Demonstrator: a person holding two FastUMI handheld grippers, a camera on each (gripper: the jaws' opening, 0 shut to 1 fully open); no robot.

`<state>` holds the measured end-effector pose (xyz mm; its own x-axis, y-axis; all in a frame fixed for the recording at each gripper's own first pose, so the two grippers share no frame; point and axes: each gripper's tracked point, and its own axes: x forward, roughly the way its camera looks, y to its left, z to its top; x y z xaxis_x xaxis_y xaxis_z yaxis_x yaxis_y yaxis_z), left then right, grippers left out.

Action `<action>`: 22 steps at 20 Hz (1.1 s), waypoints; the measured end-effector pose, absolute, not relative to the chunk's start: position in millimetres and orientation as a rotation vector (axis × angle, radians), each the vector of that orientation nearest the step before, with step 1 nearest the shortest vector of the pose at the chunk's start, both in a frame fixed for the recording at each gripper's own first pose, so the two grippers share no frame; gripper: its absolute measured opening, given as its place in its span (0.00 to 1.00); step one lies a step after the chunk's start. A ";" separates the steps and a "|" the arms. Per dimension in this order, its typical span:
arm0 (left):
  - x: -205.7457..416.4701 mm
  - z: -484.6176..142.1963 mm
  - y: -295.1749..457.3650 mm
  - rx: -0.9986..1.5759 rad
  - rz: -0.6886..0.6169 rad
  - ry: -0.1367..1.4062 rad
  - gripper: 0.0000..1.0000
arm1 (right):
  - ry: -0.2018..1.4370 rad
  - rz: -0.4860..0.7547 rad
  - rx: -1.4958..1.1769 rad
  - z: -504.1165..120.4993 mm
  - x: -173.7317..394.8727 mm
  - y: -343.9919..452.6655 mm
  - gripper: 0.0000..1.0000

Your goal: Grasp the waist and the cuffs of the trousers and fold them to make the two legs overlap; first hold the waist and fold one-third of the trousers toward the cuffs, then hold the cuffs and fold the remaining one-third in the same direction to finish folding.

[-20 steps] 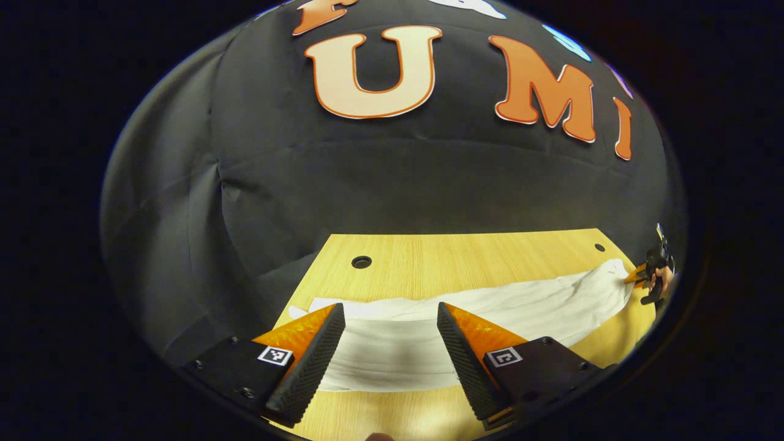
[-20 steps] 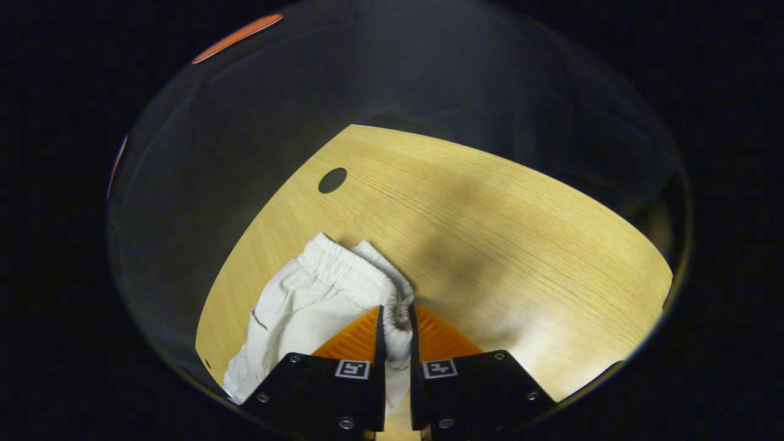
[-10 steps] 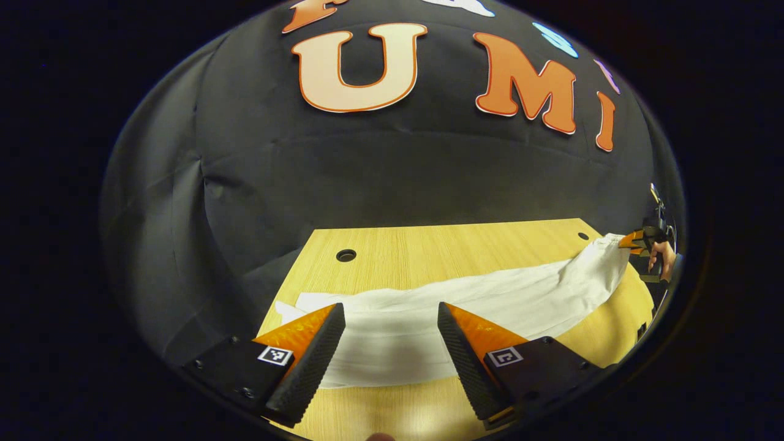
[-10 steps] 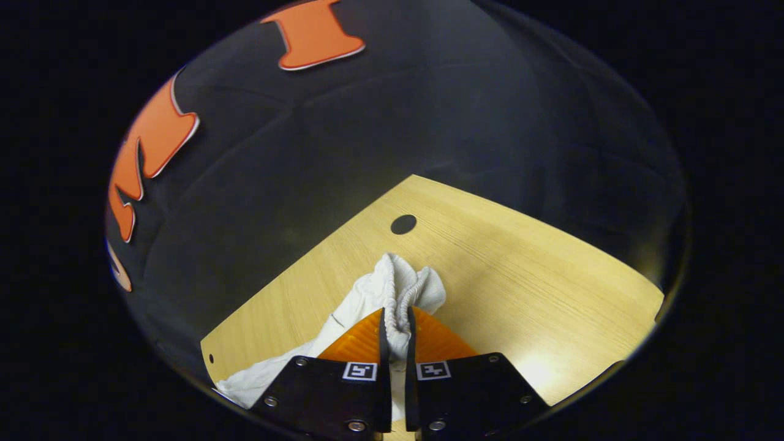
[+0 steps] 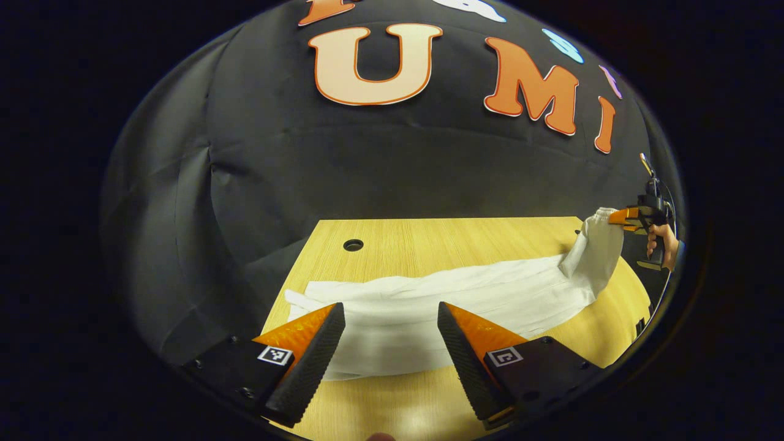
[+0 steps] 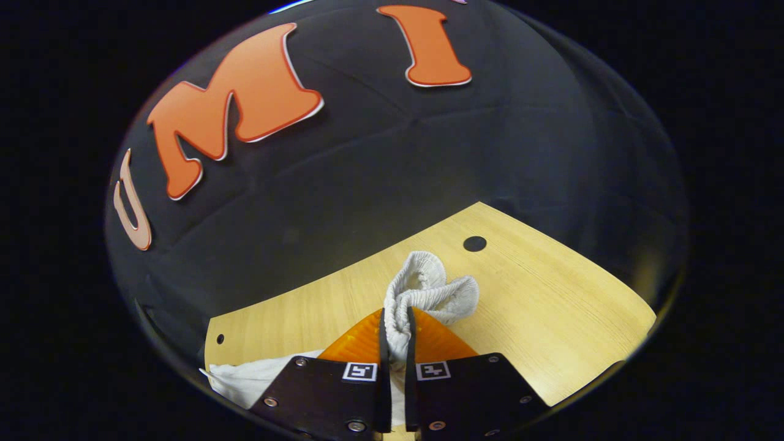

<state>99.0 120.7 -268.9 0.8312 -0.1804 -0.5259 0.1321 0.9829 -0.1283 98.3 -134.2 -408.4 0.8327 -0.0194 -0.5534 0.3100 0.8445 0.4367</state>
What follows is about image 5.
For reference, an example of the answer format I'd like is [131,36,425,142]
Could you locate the white jeans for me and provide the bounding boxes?
[285,207,625,382]

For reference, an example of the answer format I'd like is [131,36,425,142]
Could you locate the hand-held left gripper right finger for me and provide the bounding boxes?
[437,301,607,431]

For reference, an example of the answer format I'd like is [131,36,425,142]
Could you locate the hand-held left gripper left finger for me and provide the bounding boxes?
[184,302,347,429]

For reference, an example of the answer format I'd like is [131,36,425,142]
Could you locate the black backdrop cloth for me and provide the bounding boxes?
[101,0,684,368]

